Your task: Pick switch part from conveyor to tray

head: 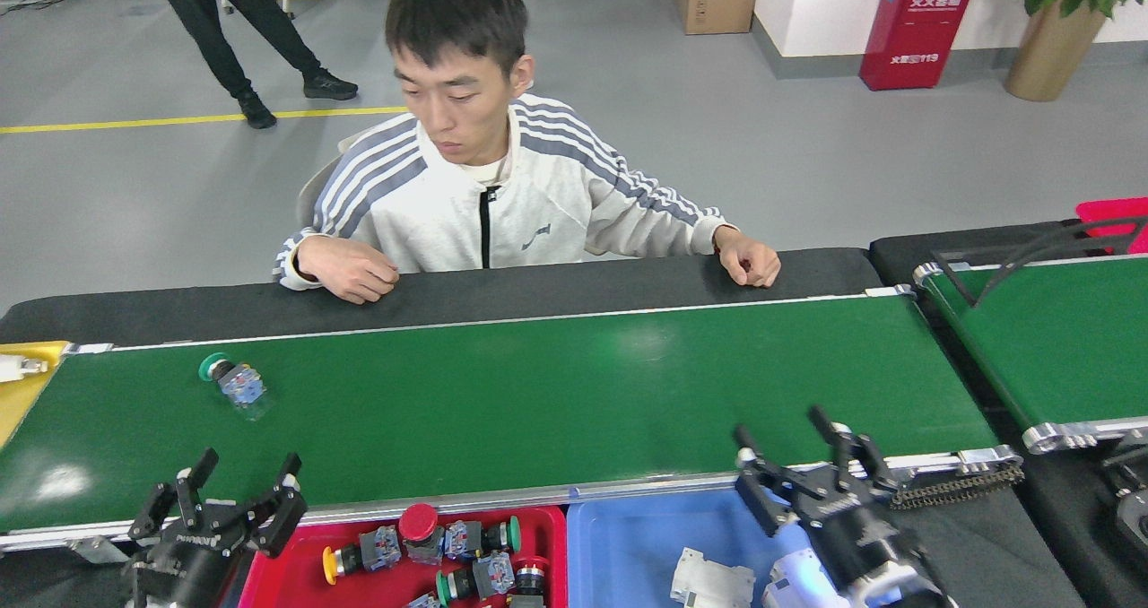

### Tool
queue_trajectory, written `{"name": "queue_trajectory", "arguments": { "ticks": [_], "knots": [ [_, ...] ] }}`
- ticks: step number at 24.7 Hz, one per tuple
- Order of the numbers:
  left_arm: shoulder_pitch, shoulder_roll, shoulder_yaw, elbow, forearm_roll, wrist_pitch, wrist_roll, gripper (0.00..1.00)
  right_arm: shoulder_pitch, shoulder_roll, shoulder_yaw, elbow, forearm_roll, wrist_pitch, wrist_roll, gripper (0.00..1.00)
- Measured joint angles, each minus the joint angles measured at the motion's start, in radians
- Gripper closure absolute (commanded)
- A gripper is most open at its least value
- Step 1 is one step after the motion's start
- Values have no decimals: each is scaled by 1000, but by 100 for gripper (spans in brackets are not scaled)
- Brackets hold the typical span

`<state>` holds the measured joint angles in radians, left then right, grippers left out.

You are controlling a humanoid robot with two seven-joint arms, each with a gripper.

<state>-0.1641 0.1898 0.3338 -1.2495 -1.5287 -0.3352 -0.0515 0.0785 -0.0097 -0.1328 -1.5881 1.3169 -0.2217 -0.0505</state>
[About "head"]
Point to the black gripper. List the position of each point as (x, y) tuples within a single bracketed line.
[(184, 572), (852, 536)]

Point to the yellow push button switch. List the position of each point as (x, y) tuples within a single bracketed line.
[(381, 547)]

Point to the blue contact block switch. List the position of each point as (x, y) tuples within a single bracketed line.
[(423, 602)]

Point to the red plastic tray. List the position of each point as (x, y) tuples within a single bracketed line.
[(296, 581)]

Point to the blue plastic tray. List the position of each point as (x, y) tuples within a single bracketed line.
[(619, 554)]

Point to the green conveyor belt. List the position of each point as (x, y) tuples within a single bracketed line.
[(1058, 339), (538, 393)]

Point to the person's left hand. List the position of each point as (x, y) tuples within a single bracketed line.
[(749, 258)]

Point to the person's right hand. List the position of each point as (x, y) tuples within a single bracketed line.
[(350, 272)]

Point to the yellow plastic bin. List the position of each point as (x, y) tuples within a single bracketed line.
[(22, 402)]

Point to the black guide bar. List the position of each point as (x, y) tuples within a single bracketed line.
[(953, 278)]

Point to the white light bulb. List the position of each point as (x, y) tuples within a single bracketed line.
[(13, 369)]

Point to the grey chair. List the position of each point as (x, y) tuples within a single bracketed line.
[(314, 195)]

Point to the person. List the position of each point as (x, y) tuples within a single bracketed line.
[(202, 16), (556, 204)]

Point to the red plastic bin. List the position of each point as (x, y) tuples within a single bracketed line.
[(1112, 213)]

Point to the red fire extinguisher box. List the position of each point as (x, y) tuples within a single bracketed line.
[(922, 30)]

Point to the gold plant pot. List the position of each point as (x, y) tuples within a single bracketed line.
[(1054, 61)]

